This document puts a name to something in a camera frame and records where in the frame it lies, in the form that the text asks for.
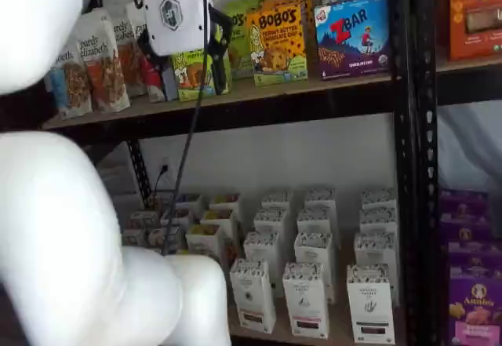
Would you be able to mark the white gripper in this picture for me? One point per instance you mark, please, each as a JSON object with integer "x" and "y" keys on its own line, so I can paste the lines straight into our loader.
{"x": 172, "y": 12}

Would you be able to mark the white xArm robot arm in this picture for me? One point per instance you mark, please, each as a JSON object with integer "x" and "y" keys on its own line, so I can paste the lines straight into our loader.
{"x": 59, "y": 224}

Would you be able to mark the green Bobo's box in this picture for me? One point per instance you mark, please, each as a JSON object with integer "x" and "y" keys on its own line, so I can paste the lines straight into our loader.
{"x": 239, "y": 48}
{"x": 188, "y": 75}

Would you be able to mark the purely elizabeth yellow label box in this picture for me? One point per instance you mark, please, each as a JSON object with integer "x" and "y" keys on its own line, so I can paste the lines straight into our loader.
{"x": 217, "y": 220}
{"x": 224, "y": 201}
{"x": 204, "y": 242}

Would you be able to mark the blue oatmeal box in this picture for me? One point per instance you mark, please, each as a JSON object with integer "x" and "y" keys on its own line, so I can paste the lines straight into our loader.
{"x": 157, "y": 238}
{"x": 182, "y": 218}

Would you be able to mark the green oatmeal box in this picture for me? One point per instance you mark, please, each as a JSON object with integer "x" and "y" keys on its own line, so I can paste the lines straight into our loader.
{"x": 134, "y": 237}
{"x": 144, "y": 220}

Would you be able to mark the white box pink strip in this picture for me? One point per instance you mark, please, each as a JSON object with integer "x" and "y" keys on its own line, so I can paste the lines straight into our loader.
{"x": 306, "y": 303}
{"x": 313, "y": 250}
{"x": 317, "y": 221}
{"x": 321, "y": 199}

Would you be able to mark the white box dark strip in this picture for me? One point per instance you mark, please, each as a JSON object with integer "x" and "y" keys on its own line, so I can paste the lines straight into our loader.
{"x": 378, "y": 199}
{"x": 374, "y": 250}
{"x": 370, "y": 307}
{"x": 377, "y": 220}

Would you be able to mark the orange snack box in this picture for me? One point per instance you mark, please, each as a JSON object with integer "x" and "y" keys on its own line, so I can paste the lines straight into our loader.
{"x": 476, "y": 16}

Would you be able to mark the purple Annie's snack box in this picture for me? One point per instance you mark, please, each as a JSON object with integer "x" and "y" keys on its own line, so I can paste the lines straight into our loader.
{"x": 464, "y": 205}
{"x": 474, "y": 256}
{"x": 476, "y": 310}
{"x": 466, "y": 230}

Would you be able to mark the red label granola bag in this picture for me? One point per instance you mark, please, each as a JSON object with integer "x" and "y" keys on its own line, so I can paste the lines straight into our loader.
{"x": 155, "y": 83}

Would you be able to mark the orange label granola bag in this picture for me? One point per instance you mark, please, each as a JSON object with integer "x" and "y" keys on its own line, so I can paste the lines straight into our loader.
{"x": 125, "y": 55}
{"x": 104, "y": 79}

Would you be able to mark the blue label granola bag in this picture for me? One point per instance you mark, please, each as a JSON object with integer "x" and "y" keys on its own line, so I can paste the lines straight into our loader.
{"x": 72, "y": 87}

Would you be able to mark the black metal shelving rack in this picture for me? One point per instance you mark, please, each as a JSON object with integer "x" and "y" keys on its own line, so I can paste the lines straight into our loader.
{"x": 428, "y": 165}
{"x": 402, "y": 165}

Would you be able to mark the white backdrop sheet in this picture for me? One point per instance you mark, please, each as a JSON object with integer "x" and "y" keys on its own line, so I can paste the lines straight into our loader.
{"x": 470, "y": 146}

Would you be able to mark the white wall outlet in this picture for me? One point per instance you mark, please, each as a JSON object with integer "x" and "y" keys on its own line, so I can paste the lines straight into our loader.
{"x": 166, "y": 159}

